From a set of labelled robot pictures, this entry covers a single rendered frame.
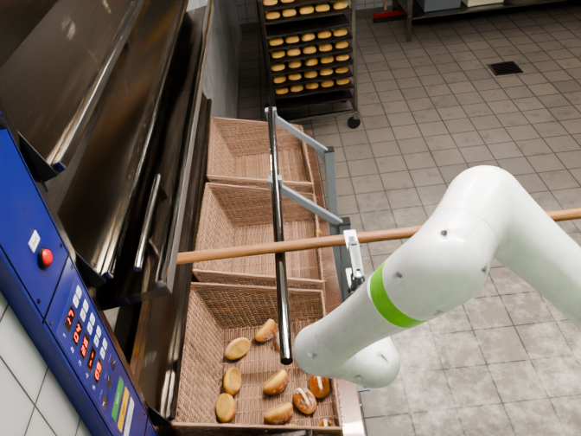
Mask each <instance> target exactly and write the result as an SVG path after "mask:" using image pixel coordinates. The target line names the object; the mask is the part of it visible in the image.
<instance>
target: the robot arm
mask: <svg viewBox="0 0 581 436"><path fill-rule="evenodd" d="M343 233H344V237H345V241H346V245H347V250H348V251H349V258H350V264H351V268H346V273H347V277H348V286H349V288H351V289H348V293H350V294H349V295H348V296H347V298H346V301H345V302H343V303H342V304H341V305H340V306H338V307H337V308H336V309H335V310H333V311H332V312H330V314H328V315H327V316H326V317H324V318H323V319H321V320H319V321H317V322H315V323H313V324H310V325H308V326H306V327H305V328H303V329H302V330H301V331H300V332H299V333H298V335H297V337H296V339H295V342H294V346H293V353H294V357H295V360H296V362H297V364H298V366H299V367H300V368H301V369H302V370H303V371H304V372H306V373H307V374H309V375H313V376H321V377H329V378H335V379H341V380H344V381H348V382H353V383H356V384H359V385H362V386H364V387H367V388H383V387H385V386H387V385H389V384H390V383H392V382H393V381H394V380H395V378H396V377H397V375H398V373H399V368H400V358H399V353H398V351H397V350H396V348H395V346H394V344H393V341H392V339H391V336H392V335H395V334H398V333H400V332H402V331H405V330H409V329H411V328H413V327H416V326H418V325H420V324H423V323H425V322H428V321H430V320H432V319H433V318H435V317H439V316H441V315H443V314H444V313H446V312H448V311H451V310H453V309H455V308H457V307H458V306H459V305H462V304H464V303H466V302H468V301H469V300H471V299H472V298H473V297H474V296H475V295H476V294H477V293H478V292H479V291H480V290H481V289H482V287H483V285H484V283H485V281H486V279H487V277H488V272H489V269H490V267H491V265H492V262H493V259H494V258H495V259H497V260H498V261H500V262H501V263H502V264H503V265H504V266H506V267H507V268H508V269H510V270H511V271H512V272H514V273H515V274H517V275H518V276H519V277H520V278H522V279H523V280H524V281H526V282H527V283H528V284H529V285H530V286H531V287H532V288H533V289H535V290H536V291H537V292H538V293H540V294H541V295H542V296H543V297H544V298H546V299H547V300H548V301H549V302H550V303H551V304H553V305H554V306H555V307H556V308H557V309H558V310H559V311H561V312H562V313H563V314H564V315H565V316H566V317H567V318H568V319H569V320H571V321H572V322H573V323H574V324H575V325H576V326H577V327H578V328H579V329H580V330H581V247H580V246H579V245H578V244H577V243H576V242H575V241H574V240H573V239H572V238H571V237H570V236H569V235H568V234H567V233H566V232H565V231H564V230H563V229H561V228H560V227H559V226H558V225H557V224H556V223H555V222H554V220H553V219H552V218H551V217H550V216H549V215H548V214H547V213H546V212H545V211H544V210H543V209H542V208H541V207H540V206H539V205H538V204H537V202H536V201H535V200H534V199H533V198H532V197H531V196H530V195H529V194H528V193H527V192H526V191H525V190H524V189H523V188H522V187H521V185H520V184H519V183H518V181H517V180H516V179H515V178H514V177H513V176H512V175H511V174H509V173H508V172H506V171H505V170H503V169H500V168H497V167H495V166H488V165H482V166H476V167H472V168H470V169H467V170H465V171H463V172H462V173H460V174H459V175H458V176H457V177H456V178H455V179H454V180H453V181H452V182H451V184H450V186H449V187H448V189H447V190H446V192H445V194H444V197H443V199H442V201H441V202H440V203H439V205H438V206H437V208H436V210H435V211H434V213H433V214H432V216H431V217H430V218H429V219H428V221H427V222H426V223H425V224H424V225H423V226H422V227H421V228H420V229H419V230H418V231H417V233H415V235H413V237H411V238H410V239H409V240H408V241H407V242H405V243H404V244H403V245H402V246H401V247H400V248H398V249H397V250H396V251H395V252H394V253H393V254H392V255H391V256H390V257H389V258H388V259H387V260H385V261H384V262H383V263H382V264H381V265H380V266H379V267H378V268H377V269H376V270H375V271H374V273H373V274H372V275H370V276H369V277H368V278H367V280H365V274H364V272H363V267H362V262H361V251H360V247H361V244H360V243H359V241H358V240H357V236H356V232H355V230H354V229H353V230H345V231H343Z"/></svg>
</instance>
